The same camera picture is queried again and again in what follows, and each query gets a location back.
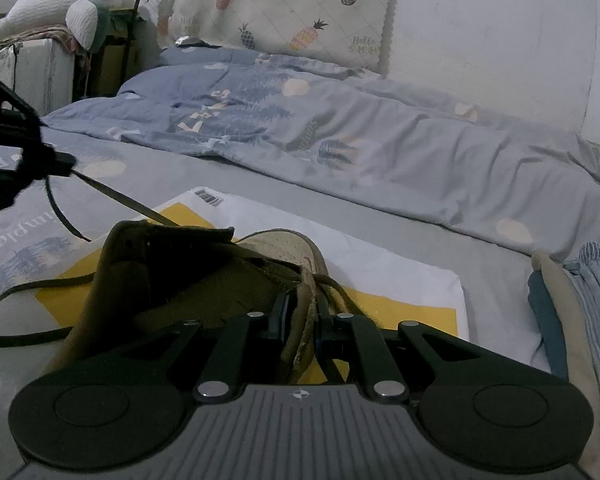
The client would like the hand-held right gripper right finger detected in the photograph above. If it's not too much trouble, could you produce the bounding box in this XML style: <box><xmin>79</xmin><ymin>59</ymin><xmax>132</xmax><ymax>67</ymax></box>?
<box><xmin>313</xmin><ymin>296</ymin><xmax>477</xmax><ymax>405</ymax></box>

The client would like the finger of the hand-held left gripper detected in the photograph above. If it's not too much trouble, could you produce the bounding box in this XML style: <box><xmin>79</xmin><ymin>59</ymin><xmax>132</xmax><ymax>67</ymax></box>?
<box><xmin>0</xmin><ymin>72</ymin><xmax>77</xmax><ymax>167</ymax></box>
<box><xmin>0</xmin><ymin>162</ymin><xmax>77</xmax><ymax>217</ymax></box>

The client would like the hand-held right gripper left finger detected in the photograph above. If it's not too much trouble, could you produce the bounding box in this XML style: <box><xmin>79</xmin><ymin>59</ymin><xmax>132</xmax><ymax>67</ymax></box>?
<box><xmin>122</xmin><ymin>291</ymin><xmax>293</xmax><ymax>405</ymax></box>

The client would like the olive shoelace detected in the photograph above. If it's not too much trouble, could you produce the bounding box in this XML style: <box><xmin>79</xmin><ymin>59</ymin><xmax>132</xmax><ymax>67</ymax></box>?
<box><xmin>0</xmin><ymin>169</ymin><xmax>378</xmax><ymax>386</ymax></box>

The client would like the olive suede shoe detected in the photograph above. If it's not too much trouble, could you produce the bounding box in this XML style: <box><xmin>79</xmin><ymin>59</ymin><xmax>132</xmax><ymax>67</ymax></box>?
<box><xmin>47</xmin><ymin>220</ymin><xmax>378</xmax><ymax>388</ymax></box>

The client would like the white yellow plastic mailer bag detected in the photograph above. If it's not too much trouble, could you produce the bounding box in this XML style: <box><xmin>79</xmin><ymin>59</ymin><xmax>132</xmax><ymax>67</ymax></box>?
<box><xmin>0</xmin><ymin>186</ymin><xmax>472</xmax><ymax>387</ymax></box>

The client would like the white storage box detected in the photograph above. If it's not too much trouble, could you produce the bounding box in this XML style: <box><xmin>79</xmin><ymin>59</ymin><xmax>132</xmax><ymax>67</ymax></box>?
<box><xmin>0</xmin><ymin>39</ymin><xmax>77</xmax><ymax>112</ymax></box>

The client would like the brown cardboard box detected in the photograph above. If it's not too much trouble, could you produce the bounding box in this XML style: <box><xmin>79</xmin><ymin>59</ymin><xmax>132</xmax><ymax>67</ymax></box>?
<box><xmin>87</xmin><ymin>7</ymin><xmax>144</xmax><ymax>99</ymax></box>

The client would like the pink checked cloth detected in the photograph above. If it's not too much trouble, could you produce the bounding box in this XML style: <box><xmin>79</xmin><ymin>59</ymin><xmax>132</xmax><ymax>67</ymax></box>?
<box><xmin>0</xmin><ymin>25</ymin><xmax>89</xmax><ymax>57</ymax></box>

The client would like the grey printed bed sheet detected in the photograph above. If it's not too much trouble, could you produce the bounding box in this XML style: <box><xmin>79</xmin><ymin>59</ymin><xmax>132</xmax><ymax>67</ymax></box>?
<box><xmin>0</xmin><ymin>125</ymin><xmax>571</xmax><ymax>480</ymax></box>

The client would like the white grey plush toy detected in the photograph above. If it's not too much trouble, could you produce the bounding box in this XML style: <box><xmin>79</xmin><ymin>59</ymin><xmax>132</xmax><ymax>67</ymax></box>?
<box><xmin>0</xmin><ymin>0</ymin><xmax>114</xmax><ymax>54</ymax></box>

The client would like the blue-grey printed quilt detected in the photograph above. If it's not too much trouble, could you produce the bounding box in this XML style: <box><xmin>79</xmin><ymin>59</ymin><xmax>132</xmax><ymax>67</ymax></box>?
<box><xmin>40</xmin><ymin>45</ymin><xmax>600</xmax><ymax>267</ymax></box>

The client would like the pineapple print curtain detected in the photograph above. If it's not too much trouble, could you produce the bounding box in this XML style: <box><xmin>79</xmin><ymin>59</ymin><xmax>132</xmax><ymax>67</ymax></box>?
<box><xmin>157</xmin><ymin>0</ymin><xmax>402</xmax><ymax>74</ymax></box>

